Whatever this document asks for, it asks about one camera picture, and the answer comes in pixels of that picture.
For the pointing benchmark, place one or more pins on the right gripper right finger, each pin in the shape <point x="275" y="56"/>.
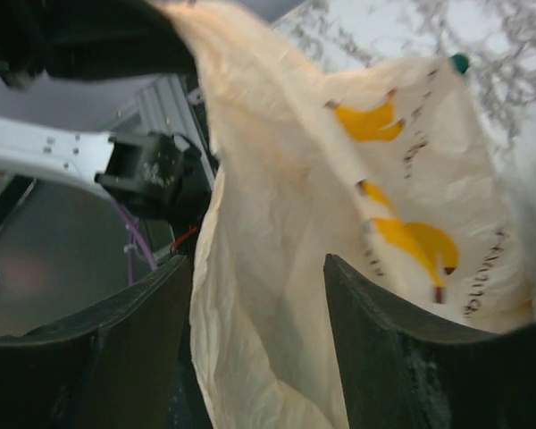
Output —
<point x="403" y="367"/>

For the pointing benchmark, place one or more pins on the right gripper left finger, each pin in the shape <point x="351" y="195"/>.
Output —
<point x="110" y="365"/>

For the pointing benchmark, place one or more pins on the translucent orange plastic bag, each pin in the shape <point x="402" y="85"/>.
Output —
<point x="345" y="130"/>

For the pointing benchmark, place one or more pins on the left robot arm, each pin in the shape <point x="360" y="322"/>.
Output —
<point x="156" y="176"/>

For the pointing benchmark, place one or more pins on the green handled screwdriver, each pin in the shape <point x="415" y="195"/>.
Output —
<point x="460" y="62"/>

